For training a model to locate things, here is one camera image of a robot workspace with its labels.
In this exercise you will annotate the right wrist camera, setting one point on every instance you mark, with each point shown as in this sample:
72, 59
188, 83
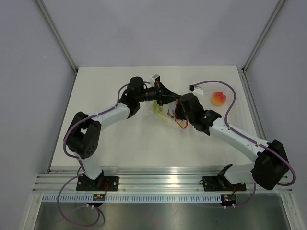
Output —
197, 90

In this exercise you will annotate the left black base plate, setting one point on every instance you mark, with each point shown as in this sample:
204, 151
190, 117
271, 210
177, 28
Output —
108, 183

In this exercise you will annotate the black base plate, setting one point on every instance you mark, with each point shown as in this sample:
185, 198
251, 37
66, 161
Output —
220, 184
108, 183

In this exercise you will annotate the aluminium frame post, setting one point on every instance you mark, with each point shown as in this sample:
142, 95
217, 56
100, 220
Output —
53, 29
264, 33

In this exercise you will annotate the right aluminium frame post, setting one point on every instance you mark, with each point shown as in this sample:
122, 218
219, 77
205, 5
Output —
264, 33

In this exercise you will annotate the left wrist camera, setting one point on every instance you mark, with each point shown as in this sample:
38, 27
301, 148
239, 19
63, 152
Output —
154, 79

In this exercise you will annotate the white slotted cable duct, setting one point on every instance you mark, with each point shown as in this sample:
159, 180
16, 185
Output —
133, 198

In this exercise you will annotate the peach fruit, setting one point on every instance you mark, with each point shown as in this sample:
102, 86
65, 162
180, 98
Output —
218, 98

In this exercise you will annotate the white plastic basket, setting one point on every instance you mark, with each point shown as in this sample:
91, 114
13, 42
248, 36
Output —
235, 116

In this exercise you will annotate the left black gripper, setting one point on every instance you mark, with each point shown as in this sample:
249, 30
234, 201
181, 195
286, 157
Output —
164, 95

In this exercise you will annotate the left aluminium frame post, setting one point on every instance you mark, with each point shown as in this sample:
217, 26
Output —
53, 29

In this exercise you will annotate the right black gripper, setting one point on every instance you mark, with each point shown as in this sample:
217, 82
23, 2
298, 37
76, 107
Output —
178, 111

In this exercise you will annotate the aluminium mounting rail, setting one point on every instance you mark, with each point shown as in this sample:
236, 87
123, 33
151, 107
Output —
155, 180

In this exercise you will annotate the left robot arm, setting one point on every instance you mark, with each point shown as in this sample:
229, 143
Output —
82, 137

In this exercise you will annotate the clear zip top bag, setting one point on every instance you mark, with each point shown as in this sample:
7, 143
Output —
177, 123

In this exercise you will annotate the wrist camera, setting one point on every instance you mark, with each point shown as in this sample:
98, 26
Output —
154, 79
197, 90

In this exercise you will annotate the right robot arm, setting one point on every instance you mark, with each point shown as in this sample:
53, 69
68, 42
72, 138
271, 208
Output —
270, 162

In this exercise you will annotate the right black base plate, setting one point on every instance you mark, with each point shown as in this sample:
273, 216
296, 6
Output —
220, 184

